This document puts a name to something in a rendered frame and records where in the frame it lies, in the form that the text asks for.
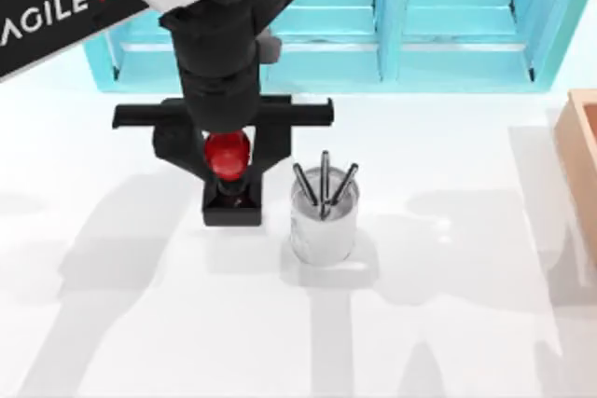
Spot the red stamp with black base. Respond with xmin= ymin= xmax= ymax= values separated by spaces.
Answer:
xmin=202 ymin=130 xmax=263 ymax=227

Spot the black pen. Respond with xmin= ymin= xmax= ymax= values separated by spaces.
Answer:
xmin=292 ymin=162 xmax=322 ymax=207
xmin=325 ymin=162 xmax=360 ymax=213
xmin=319 ymin=150 xmax=330 ymax=221

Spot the pale grey rounded box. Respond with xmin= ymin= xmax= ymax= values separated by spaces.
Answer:
xmin=257 ymin=33 xmax=284 ymax=65

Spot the light blue rack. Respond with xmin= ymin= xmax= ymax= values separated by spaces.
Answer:
xmin=83 ymin=0 xmax=597 ymax=94

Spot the white marbled pen cup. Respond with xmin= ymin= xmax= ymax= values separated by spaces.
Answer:
xmin=288 ymin=177 xmax=358 ymax=265

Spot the shallow salmon-coloured box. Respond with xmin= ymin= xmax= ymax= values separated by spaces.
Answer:
xmin=553 ymin=88 xmax=597 ymax=278

